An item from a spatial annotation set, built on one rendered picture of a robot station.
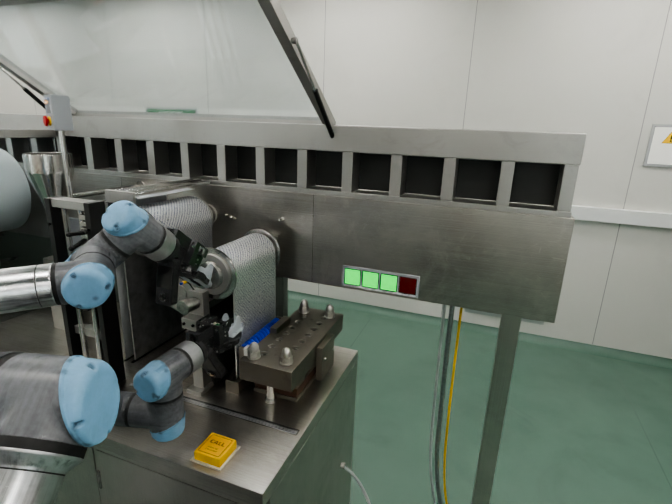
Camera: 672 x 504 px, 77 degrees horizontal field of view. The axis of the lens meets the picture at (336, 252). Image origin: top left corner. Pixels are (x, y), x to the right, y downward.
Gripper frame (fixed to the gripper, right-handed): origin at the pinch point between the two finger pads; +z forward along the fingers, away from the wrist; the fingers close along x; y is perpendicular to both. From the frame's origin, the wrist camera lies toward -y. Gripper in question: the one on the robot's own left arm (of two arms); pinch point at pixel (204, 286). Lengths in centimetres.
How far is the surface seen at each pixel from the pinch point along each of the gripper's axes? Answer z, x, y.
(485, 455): 85, -80, -21
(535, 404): 213, -113, 19
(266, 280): 19.8, -6.5, 10.5
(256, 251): 10.2, -5.4, 16.0
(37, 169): -10, 69, 25
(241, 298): 9.4, -6.4, 0.9
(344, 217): 18.3, -26.4, 34.8
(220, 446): 4.5, -17.3, -35.7
